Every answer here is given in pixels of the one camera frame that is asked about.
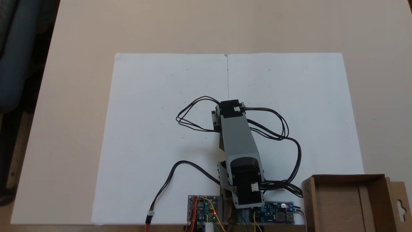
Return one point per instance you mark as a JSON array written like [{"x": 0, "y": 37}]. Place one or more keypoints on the blue circuit board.
[{"x": 273, "y": 214}]

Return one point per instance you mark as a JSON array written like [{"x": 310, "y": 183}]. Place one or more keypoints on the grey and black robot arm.
[{"x": 239, "y": 141}]

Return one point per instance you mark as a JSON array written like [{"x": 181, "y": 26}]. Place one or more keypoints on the brown cardboard box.
[{"x": 341, "y": 206}]

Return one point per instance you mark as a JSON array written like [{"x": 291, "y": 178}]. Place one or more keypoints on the large white paper sheet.
[{"x": 154, "y": 96}]

